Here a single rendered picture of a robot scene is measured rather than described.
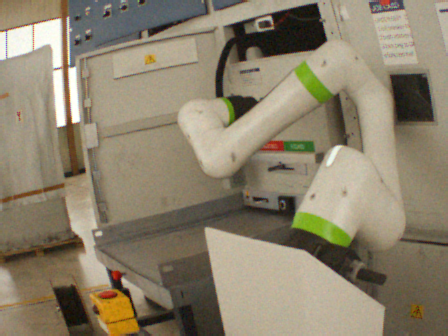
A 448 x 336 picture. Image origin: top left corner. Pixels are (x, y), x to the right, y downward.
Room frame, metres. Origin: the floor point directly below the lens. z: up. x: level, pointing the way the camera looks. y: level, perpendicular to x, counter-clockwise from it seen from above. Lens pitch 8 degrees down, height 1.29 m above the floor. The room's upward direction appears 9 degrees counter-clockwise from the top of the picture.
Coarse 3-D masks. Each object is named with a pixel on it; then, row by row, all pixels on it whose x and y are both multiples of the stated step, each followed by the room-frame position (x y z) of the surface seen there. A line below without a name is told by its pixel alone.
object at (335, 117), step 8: (272, 56) 1.77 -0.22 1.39; (280, 56) 1.74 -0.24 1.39; (232, 64) 1.99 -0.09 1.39; (336, 96) 1.62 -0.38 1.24; (328, 104) 1.60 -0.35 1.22; (336, 104) 1.62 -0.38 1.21; (328, 112) 1.59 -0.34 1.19; (336, 112) 1.61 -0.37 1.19; (328, 120) 1.59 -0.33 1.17; (336, 120) 1.61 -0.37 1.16; (328, 128) 1.59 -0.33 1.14; (336, 128) 1.61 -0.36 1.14; (344, 128) 1.63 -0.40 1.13; (336, 136) 1.61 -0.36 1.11; (336, 144) 1.60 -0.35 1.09; (344, 144) 1.62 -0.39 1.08; (288, 168) 1.83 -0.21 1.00
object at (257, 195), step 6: (252, 192) 1.96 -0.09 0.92; (258, 192) 1.93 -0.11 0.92; (264, 192) 1.90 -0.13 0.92; (270, 192) 1.88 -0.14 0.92; (276, 192) 1.86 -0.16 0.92; (252, 198) 1.97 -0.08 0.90; (258, 198) 1.94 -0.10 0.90; (264, 198) 1.91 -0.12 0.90; (270, 198) 1.88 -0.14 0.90; (276, 198) 1.85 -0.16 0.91; (294, 198) 1.76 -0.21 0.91; (300, 198) 1.73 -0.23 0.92; (246, 204) 2.01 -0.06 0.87; (258, 204) 1.94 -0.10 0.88; (264, 204) 1.91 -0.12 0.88; (270, 204) 1.88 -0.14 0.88; (276, 204) 1.85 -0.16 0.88; (294, 204) 1.76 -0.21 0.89; (300, 204) 1.74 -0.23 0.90; (294, 210) 1.77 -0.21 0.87
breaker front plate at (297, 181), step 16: (240, 64) 1.94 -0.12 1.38; (256, 64) 1.86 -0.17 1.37; (272, 64) 1.78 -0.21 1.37; (288, 64) 1.71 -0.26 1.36; (240, 80) 1.96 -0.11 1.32; (272, 80) 1.80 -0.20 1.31; (256, 96) 1.89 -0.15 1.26; (320, 112) 1.61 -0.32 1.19; (288, 128) 1.77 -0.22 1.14; (304, 128) 1.69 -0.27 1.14; (320, 128) 1.63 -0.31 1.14; (320, 144) 1.64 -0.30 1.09; (256, 176) 1.95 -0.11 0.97; (272, 176) 1.87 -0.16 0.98; (288, 176) 1.80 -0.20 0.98; (304, 176) 1.72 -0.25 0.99; (288, 192) 1.81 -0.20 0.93; (304, 192) 1.73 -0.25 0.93
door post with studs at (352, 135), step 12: (324, 0) 1.55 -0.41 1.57; (324, 12) 1.56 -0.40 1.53; (324, 24) 1.58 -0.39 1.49; (336, 24) 1.53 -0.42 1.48; (336, 36) 1.54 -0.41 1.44; (348, 108) 1.55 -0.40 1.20; (348, 120) 1.56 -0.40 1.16; (348, 132) 1.58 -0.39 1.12; (348, 144) 1.58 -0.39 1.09; (360, 144) 1.53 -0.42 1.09; (360, 252) 1.55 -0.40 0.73; (360, 288) 1.55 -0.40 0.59
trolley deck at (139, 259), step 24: (240, 216) 1.93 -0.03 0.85; (264, 216) 1.87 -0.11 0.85; (288, 216) 1.80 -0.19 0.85; (144, 240) 1.75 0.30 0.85; (168, 240) 1.72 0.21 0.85; (192, 240) 1.68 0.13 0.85; (120, 264) 1.49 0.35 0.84; (144, 264) 1.46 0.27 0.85; (144, 288) 1.35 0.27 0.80; (168, 288) 1.22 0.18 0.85; (192, 288) 1.23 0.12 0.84
